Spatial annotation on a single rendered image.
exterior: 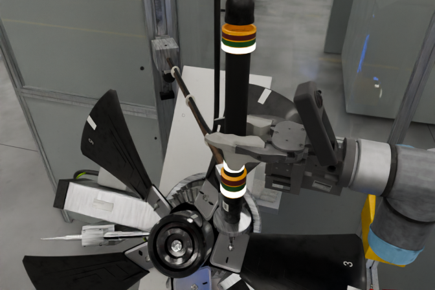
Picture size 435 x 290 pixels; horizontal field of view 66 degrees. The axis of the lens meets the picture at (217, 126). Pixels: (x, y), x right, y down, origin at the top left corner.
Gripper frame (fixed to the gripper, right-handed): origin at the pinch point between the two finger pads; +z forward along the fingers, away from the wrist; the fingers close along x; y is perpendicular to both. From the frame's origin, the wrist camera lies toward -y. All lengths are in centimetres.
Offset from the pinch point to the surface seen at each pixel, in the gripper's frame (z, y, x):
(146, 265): 14.5, 37.2, -4.2
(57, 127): 107, 69, 70
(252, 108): -2.2, 6.6, 17.8
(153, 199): 15.5, 25.0, 3.8
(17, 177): 188, 150, 95
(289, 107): -9.7, 3.6, 15.3
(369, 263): -39, 59, 28
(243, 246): -5.5, 29.2, 1.2
